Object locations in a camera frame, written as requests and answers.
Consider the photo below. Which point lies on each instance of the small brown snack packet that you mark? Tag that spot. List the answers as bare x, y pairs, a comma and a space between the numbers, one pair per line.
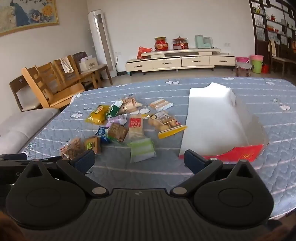
92, 143

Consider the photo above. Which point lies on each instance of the peach wafer packet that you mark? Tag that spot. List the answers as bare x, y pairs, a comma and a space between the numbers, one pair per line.
160, 104

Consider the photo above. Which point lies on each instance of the white gift bag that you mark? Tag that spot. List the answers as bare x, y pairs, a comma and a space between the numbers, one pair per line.
89, 63

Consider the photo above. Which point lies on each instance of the mint green appliance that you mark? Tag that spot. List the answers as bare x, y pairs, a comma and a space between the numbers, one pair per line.
202, 42

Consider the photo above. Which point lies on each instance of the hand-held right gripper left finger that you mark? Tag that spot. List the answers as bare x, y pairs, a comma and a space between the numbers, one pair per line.
85, 160

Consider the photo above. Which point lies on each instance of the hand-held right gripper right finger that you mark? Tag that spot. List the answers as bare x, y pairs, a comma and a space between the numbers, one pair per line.
194, 162

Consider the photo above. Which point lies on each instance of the green bucket with pink rim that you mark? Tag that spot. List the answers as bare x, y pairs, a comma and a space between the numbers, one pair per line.
256, 66

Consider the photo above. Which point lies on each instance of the red plastic bag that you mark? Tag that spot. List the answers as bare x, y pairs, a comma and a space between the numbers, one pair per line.
143, 52

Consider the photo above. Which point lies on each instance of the light wooden chair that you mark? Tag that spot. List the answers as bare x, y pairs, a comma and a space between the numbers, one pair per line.
46, 74
86, 77
64, 95

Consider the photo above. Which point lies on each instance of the lilac snack packet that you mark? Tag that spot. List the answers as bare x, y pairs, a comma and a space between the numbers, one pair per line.
118, 120

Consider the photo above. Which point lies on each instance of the light green snack packet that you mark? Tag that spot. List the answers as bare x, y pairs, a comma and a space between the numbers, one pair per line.
141, 150

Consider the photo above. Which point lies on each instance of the grey sofa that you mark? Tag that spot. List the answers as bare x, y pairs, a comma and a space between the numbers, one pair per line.
20, 125

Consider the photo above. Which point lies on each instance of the wooden chair with beige towel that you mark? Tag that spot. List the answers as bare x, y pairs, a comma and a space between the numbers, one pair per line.
281, 60

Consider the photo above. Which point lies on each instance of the green white snack packet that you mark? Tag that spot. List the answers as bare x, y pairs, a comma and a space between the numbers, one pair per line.
113, 110

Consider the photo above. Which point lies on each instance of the red label noodle packet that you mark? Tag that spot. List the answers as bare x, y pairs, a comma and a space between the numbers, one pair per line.
135, 127

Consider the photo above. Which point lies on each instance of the yellow snack bag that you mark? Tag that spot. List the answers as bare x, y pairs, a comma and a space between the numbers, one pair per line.
97, 115

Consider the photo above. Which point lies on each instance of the brown cracker packet green edge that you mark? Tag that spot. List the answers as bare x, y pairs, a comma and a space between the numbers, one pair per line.
118, 132

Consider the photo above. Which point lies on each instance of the cookie bag with yellow edge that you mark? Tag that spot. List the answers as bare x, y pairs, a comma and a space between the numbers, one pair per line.
165, 122

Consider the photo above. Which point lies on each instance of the blue snack packet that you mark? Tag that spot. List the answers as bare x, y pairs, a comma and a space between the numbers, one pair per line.
101, 134

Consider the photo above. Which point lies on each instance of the small wooden stool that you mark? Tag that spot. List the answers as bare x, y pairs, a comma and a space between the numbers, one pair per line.
242, 68

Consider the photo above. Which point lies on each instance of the dark chair with grey seat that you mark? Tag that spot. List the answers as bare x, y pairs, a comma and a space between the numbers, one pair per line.
24, 97

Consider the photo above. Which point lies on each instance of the white standing air conditioner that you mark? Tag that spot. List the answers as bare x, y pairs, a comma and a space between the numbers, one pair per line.
101, 41

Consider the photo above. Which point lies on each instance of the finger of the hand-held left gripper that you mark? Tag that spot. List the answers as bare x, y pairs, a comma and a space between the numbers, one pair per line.
13, 157

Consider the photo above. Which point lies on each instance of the red round vase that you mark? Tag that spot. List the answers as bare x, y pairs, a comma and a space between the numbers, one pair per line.
161, 44

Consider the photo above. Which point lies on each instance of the white towel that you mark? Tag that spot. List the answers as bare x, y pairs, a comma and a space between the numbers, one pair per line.
66, 64

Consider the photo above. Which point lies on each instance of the dark wooden display shelf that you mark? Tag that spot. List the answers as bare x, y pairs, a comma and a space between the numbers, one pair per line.
277, 27

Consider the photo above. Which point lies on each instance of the cream tv cabinet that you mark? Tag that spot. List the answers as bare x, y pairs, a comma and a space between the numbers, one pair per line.
166, 62

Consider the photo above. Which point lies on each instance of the framed peacock painting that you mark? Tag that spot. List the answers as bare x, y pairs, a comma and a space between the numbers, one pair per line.
23, 14

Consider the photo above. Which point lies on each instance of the white cardboard box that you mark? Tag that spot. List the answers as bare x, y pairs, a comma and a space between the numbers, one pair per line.
212, 115

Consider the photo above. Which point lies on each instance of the small red bucket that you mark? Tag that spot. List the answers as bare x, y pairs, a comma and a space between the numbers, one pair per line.
266, 69

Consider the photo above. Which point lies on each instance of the clear bread loaf packet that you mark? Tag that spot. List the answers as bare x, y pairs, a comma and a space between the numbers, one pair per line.
129, 104

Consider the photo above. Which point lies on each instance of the dark brown chair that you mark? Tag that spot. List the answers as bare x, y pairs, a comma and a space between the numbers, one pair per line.
101, 68

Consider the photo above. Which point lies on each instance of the pink basin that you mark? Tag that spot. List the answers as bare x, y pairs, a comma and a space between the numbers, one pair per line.
242, 59

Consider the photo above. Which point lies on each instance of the beige towel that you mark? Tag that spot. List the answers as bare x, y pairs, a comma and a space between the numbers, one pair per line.
272, 47

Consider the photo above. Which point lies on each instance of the clear bag of brown crackers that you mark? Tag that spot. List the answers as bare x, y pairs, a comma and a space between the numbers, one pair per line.
71, 148

